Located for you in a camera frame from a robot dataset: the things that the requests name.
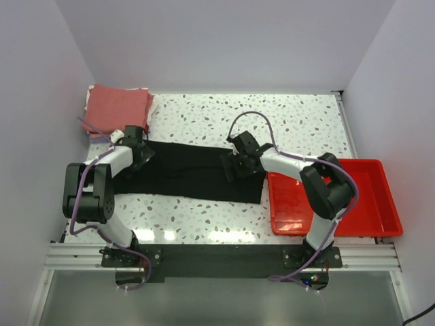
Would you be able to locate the black t-shirt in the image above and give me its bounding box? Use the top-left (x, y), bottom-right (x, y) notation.
top-left (114, 141), bottom-right (266, 204)

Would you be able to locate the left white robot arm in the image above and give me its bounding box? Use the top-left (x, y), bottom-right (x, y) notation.
top-left (63, 126), bottom-right (155, 266)

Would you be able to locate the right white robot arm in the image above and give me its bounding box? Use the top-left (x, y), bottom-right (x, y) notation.
top-left (221, 131), bottom-right (358, 267)

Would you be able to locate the folded lavender t-shirt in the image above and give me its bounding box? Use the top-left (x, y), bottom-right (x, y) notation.
top-left (88, 133), bottom-right (111, 143)

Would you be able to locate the folded pink t-shirt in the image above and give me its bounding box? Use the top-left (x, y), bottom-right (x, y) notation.
top-left (84, 84), bottom-right (157, 134)

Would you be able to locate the folded white t-shirt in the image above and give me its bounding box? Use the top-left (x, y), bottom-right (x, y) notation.
top-left (84, 85), bottom-right (94, 111)

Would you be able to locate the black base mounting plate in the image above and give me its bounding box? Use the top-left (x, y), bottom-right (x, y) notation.
top-left (100, 243), bottom-right (343, 289)

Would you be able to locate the red plastic bin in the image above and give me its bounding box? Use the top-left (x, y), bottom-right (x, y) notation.
top-left (267, 158), bottom-right (403, 237)

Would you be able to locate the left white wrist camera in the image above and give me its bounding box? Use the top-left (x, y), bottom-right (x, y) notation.
top-left (109, 129), bottom-right (124, 143)

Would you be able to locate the black power cable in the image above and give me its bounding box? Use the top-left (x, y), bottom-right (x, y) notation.
top-left (402, 307), bottom-right (435, 326)

